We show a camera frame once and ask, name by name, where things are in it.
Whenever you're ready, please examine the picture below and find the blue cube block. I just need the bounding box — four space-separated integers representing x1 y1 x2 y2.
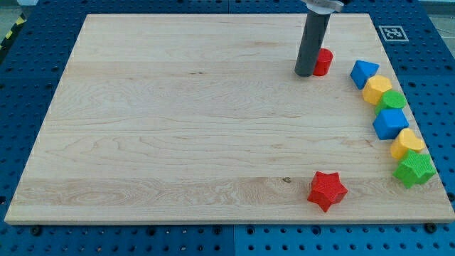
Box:
373 109 409 140

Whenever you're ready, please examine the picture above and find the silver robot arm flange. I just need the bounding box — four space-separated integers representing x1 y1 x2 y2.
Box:
302 0 345 15

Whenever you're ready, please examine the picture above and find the yellow heart block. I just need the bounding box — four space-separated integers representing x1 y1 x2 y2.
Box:
390 128 425 159

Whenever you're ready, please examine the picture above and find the yellow black hazard tape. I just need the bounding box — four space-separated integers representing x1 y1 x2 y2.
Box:
1 14 27 50

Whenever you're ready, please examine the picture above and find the red cylinder block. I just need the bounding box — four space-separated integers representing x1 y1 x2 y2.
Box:
313 48 333 76

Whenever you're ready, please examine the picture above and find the white fiducial marker tag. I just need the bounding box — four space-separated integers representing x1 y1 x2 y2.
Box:
379 26 409 42

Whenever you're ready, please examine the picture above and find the green cylinder block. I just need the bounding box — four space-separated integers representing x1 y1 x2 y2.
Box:
375 90 407 115

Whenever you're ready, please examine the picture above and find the blue triangle block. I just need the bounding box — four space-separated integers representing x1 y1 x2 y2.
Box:
350 60 380 90

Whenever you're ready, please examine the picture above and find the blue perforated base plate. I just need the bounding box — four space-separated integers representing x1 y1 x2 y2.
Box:
1 0 454 255

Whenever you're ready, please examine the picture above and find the light wooden board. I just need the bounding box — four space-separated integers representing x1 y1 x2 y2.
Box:
5 14 454 225

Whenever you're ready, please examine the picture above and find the red star block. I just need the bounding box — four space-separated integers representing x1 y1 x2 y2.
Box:
307 171 348 212

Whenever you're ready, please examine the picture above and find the yellow hexagon block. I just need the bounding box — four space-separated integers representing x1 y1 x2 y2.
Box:
362 75 392 105

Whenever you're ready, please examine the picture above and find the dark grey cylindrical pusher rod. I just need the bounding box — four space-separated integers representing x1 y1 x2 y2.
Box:
294 10 331 77

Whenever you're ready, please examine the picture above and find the green star block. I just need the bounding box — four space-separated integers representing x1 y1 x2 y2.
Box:
392 150 437 188

